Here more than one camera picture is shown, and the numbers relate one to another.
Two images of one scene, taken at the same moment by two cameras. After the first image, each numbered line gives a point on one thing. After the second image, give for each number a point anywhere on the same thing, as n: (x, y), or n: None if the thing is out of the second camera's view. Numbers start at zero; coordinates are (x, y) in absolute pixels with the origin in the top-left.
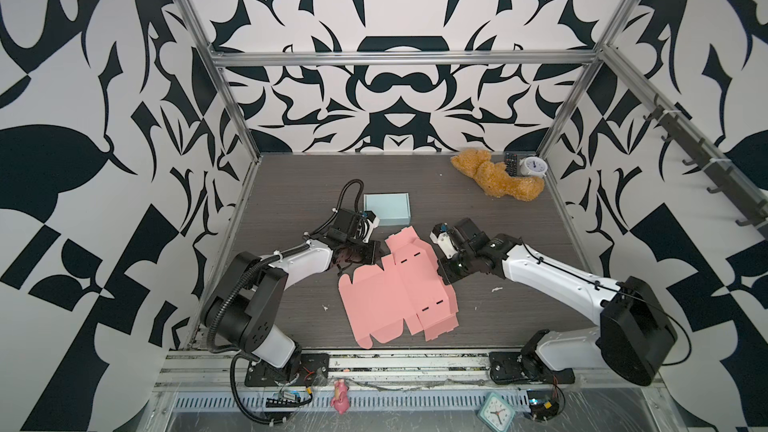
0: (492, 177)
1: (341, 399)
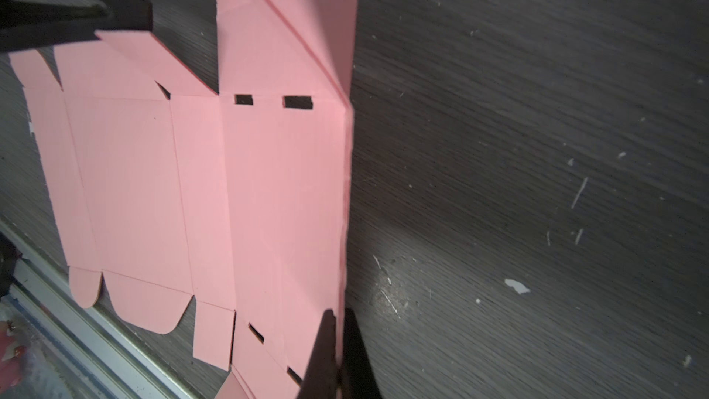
0: None
1: (10, 368)
